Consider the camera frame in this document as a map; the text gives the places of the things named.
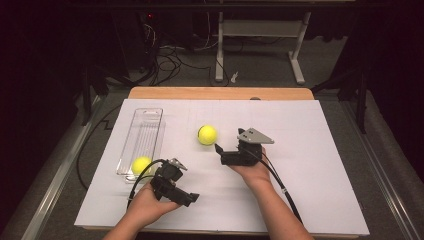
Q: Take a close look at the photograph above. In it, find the yellow tennis ball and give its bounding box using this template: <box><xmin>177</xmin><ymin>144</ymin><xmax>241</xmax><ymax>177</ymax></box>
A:
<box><xmin>131</xmin><ymin>155</ymin><xmax>153</xmax><ymax>176</ymax></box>
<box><xmin>197</xmin><ymin>124</ymin><xmax>218</xmax><ymax>146</ymax></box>

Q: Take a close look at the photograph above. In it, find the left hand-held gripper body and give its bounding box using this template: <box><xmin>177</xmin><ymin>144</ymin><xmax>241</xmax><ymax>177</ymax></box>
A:
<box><xmin>149</xmin><ymin>157</ymin><xmax>189</xmax><ymax>203</ymax></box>

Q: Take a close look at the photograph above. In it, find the white-framed wooden desk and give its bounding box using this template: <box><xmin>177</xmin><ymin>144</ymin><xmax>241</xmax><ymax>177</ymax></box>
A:
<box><xmin>214</xmin><ymin>11</ymin><xmax>313</xmax><ymax>86</ymax></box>

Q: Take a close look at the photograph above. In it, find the black floor cable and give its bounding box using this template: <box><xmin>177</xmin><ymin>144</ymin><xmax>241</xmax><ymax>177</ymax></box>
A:
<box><xmin>75</xmin><ymin>104</ymin><xmax>123</xmax><ymax>192</ymax></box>

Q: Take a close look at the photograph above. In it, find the black metal stand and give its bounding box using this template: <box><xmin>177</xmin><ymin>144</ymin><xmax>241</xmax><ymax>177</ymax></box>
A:
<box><xmin>81</xmin><ymin>63</ymin><xmax>113</xmax><ymax>127</ymax></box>
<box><xmin>311</xmin><ymin>66</ymin><xmax>368</xmax><ymax>135</ymax></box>

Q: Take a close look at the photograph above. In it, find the person's right hand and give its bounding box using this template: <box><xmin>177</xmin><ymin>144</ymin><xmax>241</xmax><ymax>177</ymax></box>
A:
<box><xmin>229</xmin><ymin>147</ymin><xmax>273</xmax><ymax>192</ymax></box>

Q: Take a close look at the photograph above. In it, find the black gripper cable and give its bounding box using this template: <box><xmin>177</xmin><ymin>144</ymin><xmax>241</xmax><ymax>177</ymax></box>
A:
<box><xmin>126</xmin><ymin>158</ymin><xmax>168</xmax><ymax>210</ymax></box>
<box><xmin>246</xmin><ymin>148</ymin><xmax>304</xmax><ymax>224</ymax></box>

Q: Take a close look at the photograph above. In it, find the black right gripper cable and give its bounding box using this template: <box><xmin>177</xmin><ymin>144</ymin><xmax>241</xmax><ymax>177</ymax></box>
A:
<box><xmin>246</xmin><ymin>148</ymin><xmax>304</xmax><ymax>224</ymax></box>

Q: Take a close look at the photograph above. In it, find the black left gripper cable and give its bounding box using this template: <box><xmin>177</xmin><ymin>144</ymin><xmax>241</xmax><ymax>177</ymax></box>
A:
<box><xmin>126</xmin><ymin>158</ymin><xmax>168</xmax><ymax>210</ymax></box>

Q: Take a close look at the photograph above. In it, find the person's left hand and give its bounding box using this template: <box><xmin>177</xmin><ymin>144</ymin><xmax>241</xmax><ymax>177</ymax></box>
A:
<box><xmin>127</xmin><ymin>184</ymin><xmax>183</xmax><ymax>228</ymax></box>

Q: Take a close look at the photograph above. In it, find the dark computer tower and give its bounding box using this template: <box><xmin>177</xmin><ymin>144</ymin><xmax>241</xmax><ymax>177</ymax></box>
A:
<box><xmin>138</xmin><ymin>9</ymin><xmax>162</xmax><ymax>73</ymax></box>

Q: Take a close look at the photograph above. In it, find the tangle of floor cables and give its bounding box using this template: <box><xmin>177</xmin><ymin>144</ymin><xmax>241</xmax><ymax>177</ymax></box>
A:
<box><xmin>143</xmin><ymin>23</ymin><xmax>232</xmax><ymax>88</ymax></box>

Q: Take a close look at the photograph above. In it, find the clear plastic container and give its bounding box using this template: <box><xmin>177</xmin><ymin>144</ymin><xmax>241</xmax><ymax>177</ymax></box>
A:
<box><xmin>115</xmin><ymin>107</ymin><xmax>167</xmax><ymax>184</ymax></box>

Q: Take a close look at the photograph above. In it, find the aluminium floor rail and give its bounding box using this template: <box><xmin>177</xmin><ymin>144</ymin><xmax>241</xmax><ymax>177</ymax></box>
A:
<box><xmin>339</xmin><ymin>99</ymin><xmax>424</xmax><ymax>240</ymax></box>
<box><xmin>19</xmin><ymin>95</ymin><xmax>102</xmax><ymax>240</ymax></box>

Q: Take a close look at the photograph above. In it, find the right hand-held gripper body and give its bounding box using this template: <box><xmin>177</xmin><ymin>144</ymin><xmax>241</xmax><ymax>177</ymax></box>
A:
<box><xmin>219</xmin><ymin>127</ymin><xmax>275</xmax><ymax>167</ymax></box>

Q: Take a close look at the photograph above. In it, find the white table cover sheet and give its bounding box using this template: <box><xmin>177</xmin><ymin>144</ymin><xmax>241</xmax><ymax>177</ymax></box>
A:
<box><xmin>73</xmin><ymin>98</ymin><xmax>370</xmax><ymax>236</ymax></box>

